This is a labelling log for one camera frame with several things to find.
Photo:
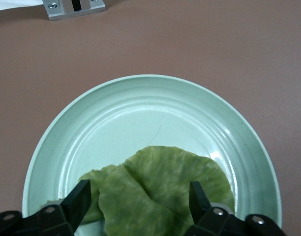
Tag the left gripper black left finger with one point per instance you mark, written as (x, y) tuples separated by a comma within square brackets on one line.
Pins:
[(67, 214)]

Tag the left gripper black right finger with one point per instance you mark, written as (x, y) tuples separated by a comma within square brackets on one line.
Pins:
[(214, 221)]

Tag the green lettuce leaf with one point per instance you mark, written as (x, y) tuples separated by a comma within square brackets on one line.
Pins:
[(153, 186)]

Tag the pale green round plate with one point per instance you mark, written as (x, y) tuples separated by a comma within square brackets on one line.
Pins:
[(140, 118)]

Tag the silver metal mounting bracket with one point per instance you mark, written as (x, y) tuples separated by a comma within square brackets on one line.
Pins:
[(54, 13)]

